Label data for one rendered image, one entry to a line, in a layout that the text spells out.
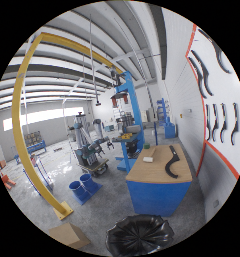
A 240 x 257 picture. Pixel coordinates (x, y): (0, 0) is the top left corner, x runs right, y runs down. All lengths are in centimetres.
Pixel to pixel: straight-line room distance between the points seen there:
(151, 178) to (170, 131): 365
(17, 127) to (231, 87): 245
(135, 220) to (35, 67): 661
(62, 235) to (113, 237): 85
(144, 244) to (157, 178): 68
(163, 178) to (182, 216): 105
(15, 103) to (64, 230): 187
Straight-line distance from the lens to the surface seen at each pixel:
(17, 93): 165
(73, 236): 141
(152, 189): 77
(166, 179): 70
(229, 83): 106
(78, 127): 178
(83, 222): 175
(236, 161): 109
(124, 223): 83
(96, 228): 162
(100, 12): 578
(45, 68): 614
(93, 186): 203
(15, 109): 156
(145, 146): 118
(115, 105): 254
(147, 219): 84
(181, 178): 72
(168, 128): 416
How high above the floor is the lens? 146
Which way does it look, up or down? 8 degrees down
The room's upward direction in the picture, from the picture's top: 12 degrees counter-clockwise
